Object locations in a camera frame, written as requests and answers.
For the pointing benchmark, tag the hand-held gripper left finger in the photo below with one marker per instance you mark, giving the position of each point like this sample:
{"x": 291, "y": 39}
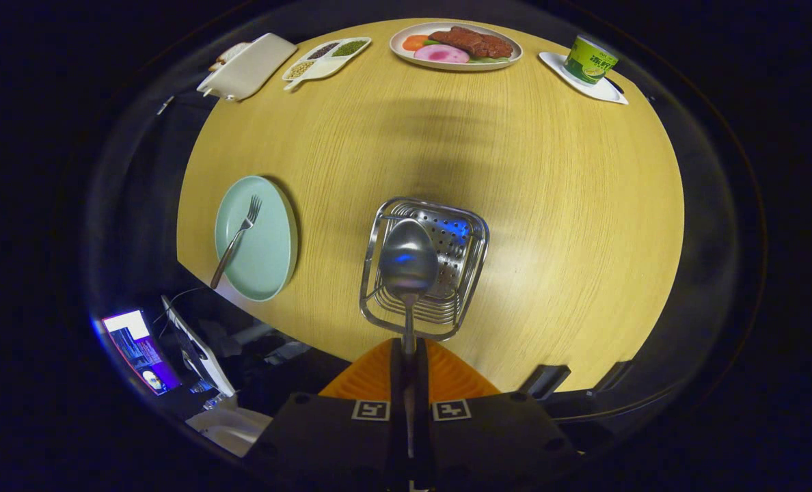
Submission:
{"x": 397, "y": 369}

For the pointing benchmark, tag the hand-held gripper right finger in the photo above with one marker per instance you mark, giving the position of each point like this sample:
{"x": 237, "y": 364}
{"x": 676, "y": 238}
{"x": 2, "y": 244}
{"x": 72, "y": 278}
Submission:
{"x": 422, "y": 369}

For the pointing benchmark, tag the silver spoon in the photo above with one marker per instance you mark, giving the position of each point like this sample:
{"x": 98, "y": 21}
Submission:
{"x": 408, "y": 260}

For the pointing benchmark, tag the silver fork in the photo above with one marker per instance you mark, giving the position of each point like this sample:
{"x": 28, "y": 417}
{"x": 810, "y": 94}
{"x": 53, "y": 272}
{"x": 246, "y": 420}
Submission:
{"x": 235, "y": 239}

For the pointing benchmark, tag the perforated metal drain tray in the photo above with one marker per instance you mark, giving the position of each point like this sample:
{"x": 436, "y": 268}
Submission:
{"x": 464, "y": 260}

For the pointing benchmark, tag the light green plate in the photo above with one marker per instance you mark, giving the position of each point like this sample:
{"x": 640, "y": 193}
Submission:
{"x": 266, "y": 253}

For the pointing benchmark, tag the black backdrop cloth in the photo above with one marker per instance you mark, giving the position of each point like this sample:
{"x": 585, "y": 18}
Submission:
{"x": 139, "y": 205}

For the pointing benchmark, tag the white divided bean dish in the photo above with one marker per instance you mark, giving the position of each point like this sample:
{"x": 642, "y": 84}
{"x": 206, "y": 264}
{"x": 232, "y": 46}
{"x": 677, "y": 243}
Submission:
{"x": 324, "y": 61}

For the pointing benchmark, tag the white plate with meat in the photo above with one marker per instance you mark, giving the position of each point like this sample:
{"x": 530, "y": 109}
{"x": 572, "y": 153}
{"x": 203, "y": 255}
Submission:
{"x": 457, "y": 46}

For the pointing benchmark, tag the white square coaster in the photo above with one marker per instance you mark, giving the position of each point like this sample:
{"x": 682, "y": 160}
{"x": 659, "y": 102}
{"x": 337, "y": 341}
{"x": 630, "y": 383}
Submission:
{"x": 604, "y": 91}

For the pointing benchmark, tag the white toaster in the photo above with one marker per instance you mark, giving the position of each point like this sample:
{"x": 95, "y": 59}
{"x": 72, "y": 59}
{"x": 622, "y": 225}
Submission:
{"x": 252, "y": 65}

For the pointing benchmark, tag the green label drink bottle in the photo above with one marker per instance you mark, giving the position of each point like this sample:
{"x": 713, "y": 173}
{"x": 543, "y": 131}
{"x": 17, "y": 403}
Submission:
{"x": 589, "y": 61}

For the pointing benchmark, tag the silver cloth clip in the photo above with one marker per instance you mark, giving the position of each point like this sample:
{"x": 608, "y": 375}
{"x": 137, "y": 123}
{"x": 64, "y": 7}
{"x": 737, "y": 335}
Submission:
{"x": 165, "y": 105}

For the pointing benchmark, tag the toast slices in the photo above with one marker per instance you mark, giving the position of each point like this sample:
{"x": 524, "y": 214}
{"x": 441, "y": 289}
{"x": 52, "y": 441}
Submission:
{"x": 228, "y": 53}

